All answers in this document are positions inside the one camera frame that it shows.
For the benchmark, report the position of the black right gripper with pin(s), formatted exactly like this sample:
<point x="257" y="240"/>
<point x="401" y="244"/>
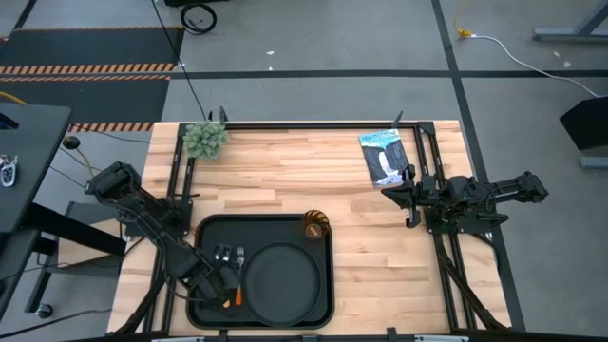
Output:
<point x="427" y="192"/>

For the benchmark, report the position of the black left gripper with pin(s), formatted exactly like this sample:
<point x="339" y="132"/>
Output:
<point x="192" y="268"/>

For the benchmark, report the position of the black round plate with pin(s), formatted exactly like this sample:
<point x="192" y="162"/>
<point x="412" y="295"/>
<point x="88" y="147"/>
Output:
<point x="282" y="285"/>

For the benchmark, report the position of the amber faceted cup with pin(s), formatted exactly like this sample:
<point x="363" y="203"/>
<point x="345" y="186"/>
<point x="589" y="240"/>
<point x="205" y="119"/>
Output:
<point x="314" y="230"/>

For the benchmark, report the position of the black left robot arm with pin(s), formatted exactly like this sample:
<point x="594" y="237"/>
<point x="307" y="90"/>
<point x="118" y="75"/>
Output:
<point x="142" y="209"/>

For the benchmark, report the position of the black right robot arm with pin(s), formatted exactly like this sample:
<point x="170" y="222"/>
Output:
<point x="503" y="190"/>

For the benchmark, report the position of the green potted plant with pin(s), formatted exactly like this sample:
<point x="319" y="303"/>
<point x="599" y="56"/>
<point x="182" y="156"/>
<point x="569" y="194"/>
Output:
<point x="205" y="140"/>

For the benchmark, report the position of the black desk base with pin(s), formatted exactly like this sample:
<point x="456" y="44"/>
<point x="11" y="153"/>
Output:
<point x="71" y="228"/>

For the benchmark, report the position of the black box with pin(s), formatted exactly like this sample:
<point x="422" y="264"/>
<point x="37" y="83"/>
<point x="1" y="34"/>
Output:
<point x="589" y="123"/>

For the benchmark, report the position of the round black puck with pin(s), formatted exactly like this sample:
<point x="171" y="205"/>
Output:
<point x="71" y="142"/>

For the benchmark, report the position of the black hazard striped floor mat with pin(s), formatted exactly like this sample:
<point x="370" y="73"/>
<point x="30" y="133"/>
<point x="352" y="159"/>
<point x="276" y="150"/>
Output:
<point x="95" y="47"/>
<point x="95" y="100"/>

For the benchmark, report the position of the grey metal stand foot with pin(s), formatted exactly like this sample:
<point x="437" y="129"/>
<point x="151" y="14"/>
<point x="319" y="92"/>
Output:
<point x="570" y="34"/>

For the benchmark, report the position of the black desk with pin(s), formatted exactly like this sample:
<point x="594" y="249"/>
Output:
<point x="33" y="142"/>

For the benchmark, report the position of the white key fob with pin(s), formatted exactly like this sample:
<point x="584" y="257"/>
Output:
<point x="8" y="175"/>

